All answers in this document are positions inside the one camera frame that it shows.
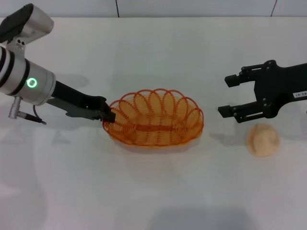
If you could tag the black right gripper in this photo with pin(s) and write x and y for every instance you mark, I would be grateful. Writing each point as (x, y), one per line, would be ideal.
(275, 88)

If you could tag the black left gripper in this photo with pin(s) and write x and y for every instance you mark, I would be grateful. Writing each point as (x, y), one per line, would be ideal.
(72, 98)

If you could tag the pale round bread bun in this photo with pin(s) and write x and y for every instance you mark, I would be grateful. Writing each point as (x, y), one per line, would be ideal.
(263, 141)

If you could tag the orange woven plastic basket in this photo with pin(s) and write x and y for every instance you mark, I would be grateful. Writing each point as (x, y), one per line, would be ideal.
(153, 129)

